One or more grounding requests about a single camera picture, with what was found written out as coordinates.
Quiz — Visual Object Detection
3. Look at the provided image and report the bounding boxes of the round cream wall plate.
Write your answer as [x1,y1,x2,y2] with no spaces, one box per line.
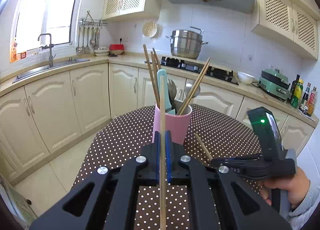
[142,22,158,38]

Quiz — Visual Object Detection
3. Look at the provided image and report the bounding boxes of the stacked white dishes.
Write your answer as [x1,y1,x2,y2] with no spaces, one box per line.
[94,48,110,57]

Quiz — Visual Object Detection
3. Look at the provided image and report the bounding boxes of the steel steamer pot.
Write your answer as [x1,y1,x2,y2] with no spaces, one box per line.
[166,27,208,60]

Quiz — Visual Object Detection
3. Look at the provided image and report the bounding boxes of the leaning wooden chopstick in cup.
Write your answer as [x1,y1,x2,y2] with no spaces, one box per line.
[176,57,211,116]

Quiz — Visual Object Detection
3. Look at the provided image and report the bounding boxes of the pink utensil cup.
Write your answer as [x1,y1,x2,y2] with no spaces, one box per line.
[152,105,193,145]

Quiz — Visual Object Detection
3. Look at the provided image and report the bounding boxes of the hanging steel ladle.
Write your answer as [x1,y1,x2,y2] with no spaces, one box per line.
[76,27,82,55]

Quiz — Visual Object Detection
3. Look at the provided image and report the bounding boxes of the red container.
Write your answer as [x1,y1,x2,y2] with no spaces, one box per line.
[109,44,124,51]

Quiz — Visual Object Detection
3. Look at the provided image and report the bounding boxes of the cream lower cabinets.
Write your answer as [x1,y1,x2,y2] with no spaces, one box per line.
[1,60,319,181]

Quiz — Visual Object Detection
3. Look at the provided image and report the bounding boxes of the person's right hand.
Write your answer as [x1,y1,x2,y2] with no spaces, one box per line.
[260,167,310,209]

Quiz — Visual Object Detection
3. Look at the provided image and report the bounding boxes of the white ceramic bowl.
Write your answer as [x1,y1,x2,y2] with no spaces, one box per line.
[237,71,254,85]

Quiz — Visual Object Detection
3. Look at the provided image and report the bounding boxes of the steel kitchen sink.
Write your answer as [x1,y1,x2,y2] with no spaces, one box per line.
[13,58,89,83]

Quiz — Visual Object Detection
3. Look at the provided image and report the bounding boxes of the hanging steel spoon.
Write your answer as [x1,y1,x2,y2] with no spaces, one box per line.
[85,27,91,54]

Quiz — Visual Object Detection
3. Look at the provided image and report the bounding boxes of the wall utensil rack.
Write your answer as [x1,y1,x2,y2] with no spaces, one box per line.
[78,11,108,27]

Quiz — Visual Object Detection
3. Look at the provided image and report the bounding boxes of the yellow green bottle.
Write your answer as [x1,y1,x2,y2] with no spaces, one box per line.
[291,79,304,108]

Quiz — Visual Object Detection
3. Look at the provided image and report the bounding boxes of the dark oil bottle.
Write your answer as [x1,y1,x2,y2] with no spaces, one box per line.
[287,74,300,103]

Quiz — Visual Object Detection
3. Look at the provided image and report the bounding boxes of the chrome kitchen faucet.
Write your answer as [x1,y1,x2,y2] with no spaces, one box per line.
[37,33,55,68]

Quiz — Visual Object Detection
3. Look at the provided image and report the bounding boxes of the right upper cabinet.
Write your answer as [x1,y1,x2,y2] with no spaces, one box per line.
[252,0,319,60]

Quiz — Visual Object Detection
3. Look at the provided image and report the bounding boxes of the steel spoon in cup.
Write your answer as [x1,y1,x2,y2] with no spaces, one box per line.
[184,82,201,100]

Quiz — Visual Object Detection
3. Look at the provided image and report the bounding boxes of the black gas stove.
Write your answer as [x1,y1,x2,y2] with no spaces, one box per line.
[160,56,239,86]

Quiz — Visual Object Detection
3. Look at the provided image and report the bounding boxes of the green electric cooker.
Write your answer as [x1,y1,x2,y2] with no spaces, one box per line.
[258,69,290,101]

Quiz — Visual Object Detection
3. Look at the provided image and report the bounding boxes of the red label bottle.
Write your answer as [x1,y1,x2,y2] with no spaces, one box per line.
[306,87,317,117]

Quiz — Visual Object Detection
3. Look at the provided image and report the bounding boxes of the grey sleeve right forearm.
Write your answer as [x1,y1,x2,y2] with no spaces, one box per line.
[288,182,319,229]

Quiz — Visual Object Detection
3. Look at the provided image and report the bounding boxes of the dark soy sauce bottle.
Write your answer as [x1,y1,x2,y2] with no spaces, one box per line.
[299,82,311,113]

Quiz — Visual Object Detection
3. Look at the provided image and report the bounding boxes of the window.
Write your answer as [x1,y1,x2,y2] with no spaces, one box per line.
[15,0,75,53]

